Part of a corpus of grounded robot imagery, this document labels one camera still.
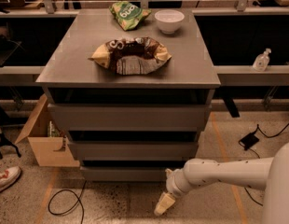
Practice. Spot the black tripod leg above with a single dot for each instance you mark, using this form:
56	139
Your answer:
5	142

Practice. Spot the cardboard box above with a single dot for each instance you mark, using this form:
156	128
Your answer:
48	149

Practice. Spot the white red sneaker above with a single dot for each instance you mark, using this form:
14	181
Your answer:
9	177

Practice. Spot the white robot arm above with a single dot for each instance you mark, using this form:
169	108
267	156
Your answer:
268	174

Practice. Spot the green snack bag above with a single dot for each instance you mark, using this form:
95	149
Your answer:
128	15

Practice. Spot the white bowl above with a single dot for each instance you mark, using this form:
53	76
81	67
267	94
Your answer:
168	20

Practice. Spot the brown crumpled chip bag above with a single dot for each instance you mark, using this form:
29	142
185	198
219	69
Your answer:
131	56

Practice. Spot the grey drawer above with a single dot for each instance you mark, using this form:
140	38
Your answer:
156	118
124	174
133	151

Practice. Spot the black power adapter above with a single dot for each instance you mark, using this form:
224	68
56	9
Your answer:
249	140

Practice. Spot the grey bottom drawer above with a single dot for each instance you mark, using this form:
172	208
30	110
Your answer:
124	174

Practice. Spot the grey drawer cabinet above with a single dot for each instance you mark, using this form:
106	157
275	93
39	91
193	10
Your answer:
71	78

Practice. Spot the clear sanitizer pump bottle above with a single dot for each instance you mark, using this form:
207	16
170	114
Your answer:
261	61

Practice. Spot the grey middle drawer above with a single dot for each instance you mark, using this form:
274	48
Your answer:
133	151

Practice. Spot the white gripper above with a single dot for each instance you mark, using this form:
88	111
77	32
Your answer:
174	184

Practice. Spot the grey top drawer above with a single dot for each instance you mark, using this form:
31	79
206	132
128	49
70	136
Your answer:
156	118

